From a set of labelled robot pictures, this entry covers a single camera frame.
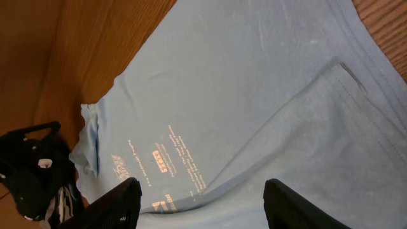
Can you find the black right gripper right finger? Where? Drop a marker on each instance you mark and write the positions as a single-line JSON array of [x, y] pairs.
[[286, 209]]

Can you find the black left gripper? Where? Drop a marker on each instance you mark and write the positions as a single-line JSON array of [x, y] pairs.
[[36, 132]]

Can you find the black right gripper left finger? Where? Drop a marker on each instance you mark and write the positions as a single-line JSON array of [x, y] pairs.
[[118, 208]]

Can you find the light blue printed t-shirt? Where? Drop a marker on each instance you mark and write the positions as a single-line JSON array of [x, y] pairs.
[[225, 95]]

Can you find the black folded garment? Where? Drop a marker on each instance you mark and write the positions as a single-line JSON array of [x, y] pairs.
[[41, 178]]

